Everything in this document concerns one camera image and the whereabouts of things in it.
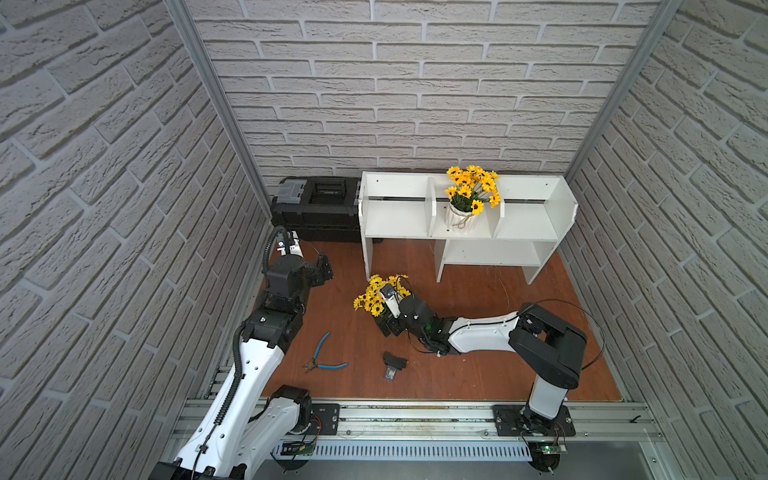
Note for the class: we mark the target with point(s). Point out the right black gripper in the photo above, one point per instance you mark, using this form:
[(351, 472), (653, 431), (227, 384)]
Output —
[(390, 321)]

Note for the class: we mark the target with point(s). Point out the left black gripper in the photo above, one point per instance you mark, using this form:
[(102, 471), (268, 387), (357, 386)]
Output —
[(321, 269)]

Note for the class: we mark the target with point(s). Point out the sunflower pot white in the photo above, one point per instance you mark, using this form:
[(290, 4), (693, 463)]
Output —
[(473, 188), (371, 301)]

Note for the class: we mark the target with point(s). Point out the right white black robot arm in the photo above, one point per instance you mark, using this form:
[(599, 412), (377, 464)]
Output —
[(553, 348)]

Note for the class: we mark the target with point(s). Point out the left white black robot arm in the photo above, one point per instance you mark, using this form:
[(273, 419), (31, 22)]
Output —
[(233, 440)]

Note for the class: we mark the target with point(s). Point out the small black gadget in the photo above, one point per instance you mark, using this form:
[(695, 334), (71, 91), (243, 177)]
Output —
[(393, 365)]

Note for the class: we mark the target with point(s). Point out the black plastic toolbox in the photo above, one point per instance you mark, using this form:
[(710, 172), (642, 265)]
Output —
[(319, 208)]

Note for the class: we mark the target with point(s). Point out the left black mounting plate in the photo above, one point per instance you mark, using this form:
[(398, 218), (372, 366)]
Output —
[(318, 419)]

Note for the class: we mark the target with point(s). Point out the black mounting plate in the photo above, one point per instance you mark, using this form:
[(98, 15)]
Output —
[(519, 420), (318, 419)]

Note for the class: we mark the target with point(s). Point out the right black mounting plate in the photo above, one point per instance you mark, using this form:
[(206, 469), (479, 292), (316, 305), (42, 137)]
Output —
[(519, 420)]

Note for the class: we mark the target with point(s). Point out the white ventilation grille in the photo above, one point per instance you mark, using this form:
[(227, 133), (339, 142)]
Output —
[(403, 450)]

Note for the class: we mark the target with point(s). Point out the white wooden shelf unit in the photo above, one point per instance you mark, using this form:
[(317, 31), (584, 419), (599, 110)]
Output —
[(535, 214)]

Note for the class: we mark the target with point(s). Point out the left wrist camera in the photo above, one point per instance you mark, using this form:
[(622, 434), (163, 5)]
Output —
[(288, 242)]

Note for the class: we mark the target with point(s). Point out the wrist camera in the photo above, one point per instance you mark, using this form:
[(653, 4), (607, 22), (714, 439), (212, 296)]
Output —
[(288, 242), (391, 299)]

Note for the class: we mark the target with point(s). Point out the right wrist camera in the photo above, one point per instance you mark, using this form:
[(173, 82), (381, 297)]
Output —
[(391, 299)]

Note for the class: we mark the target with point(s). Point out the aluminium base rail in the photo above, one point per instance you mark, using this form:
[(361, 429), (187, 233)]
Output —
[(369, 419)]

